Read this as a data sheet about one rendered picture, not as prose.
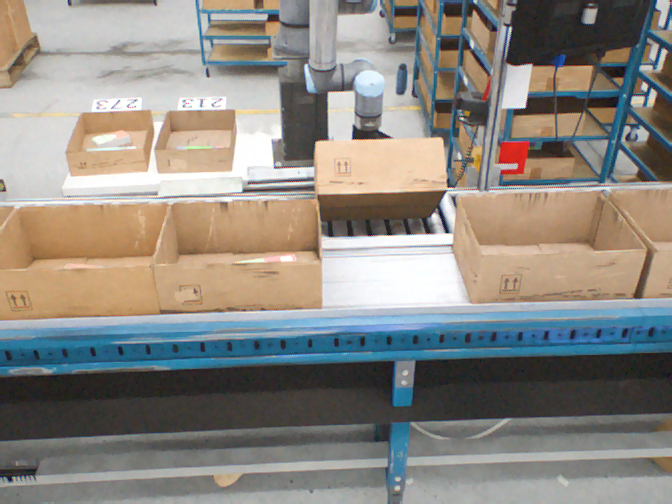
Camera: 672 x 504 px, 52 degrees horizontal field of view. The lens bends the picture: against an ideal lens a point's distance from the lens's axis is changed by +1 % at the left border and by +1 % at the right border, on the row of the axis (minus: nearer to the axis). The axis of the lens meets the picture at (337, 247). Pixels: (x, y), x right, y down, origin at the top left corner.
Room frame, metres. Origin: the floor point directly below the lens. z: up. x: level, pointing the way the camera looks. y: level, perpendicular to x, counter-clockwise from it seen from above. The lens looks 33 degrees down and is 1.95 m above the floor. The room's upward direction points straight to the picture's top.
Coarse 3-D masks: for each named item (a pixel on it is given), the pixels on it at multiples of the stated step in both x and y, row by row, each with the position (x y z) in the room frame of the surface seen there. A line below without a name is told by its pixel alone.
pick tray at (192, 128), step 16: (176, 112) 2.70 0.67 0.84; (192, 112) 2.71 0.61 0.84; (208, 112) 2.71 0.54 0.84; (224, 112) 2.71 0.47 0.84; (160, 128) 2.51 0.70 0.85; (176, 128) 2.70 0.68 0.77; (192, 128) 2.70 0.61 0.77; (208, 128) 2.71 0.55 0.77; (224, 128) 2.71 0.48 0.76; (160, 144) 2.45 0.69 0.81; (176, 144) 2.57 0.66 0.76; (192, 144) 2.56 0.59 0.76; (208, 144) 2.56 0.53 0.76; (224, 144) 2.57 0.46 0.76; (160, 160) 2.32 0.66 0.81; (176, 160) 2.33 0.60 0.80; (192, 160) 2.33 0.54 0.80; (208, 160) 2.33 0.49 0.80; (224, 160) 2.34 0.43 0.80
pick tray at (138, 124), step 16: (96, 112) 2.68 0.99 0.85; (112, 112) 2.69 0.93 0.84; (128, 112) 2.70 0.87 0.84; (144, 112) 2.70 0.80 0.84; (80, 128) 2.59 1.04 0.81; (96, 128) 2.67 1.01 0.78; (112, 128) 2.68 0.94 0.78; (128, 128) 2.69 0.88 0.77; (144, 128) 2.70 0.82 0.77; (80, 144) 2.53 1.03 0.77; (128, 144) 2.56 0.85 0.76; (144, 144) 2.37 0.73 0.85; (80, 160) 2.30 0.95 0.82; (96, 160) 2.31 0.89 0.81; (112, 160) 2.32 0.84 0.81; (128, 160) 2.33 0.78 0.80; (144, 160) 2.34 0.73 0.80
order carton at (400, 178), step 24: (336, 144) 1.90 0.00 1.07; (360, 144) 1.91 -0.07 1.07; (384, 144) 1.91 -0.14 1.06; (408, 144) 1.91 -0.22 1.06; (432, 144) 1.92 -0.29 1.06; (336, 168) 1.85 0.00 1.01; (360, 168) 1.85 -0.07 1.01; (384, 168) 1.85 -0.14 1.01; (408, 168) 1.86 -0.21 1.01; (432, 168) 1.86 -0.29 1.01; (336, 192) 1.79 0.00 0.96; (360, 192) 1.80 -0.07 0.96; (384, 192) 1.80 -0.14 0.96; (408, 192) 1.81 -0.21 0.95; (432, 192) 1.82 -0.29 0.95; (336, 216) 1.95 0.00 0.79; (360, 216) 1.96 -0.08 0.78; (384, 216) 1.97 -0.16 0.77; (408, 216) 1.98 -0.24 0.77
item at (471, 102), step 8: (456, 96) 2.25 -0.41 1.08; (464, 96) 2.24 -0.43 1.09; (472, 96) 2.24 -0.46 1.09; (480, 96) 2.24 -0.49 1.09; (456, 104) 2.23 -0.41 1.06; (464, 104) 2.22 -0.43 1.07; (472, 104) 2.22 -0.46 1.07; (480, 104) 2.23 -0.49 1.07; (472, 112) 2.24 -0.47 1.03; (480, 112) 2.23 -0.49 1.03; (472, 120) 2.24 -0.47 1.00
